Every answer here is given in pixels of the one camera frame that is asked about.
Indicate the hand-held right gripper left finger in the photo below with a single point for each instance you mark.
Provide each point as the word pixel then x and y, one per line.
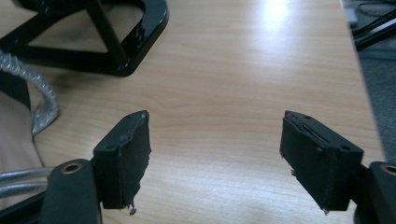
pixel 123 161

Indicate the black metal stand base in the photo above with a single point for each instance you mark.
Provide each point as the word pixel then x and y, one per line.
pixel 124 46

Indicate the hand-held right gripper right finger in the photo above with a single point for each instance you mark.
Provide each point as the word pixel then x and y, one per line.
pixel 317 161

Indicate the beige cloth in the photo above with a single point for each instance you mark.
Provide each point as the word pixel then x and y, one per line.
pixel 15 149

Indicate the black stand legs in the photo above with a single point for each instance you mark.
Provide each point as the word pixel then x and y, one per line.
pixel 375 31

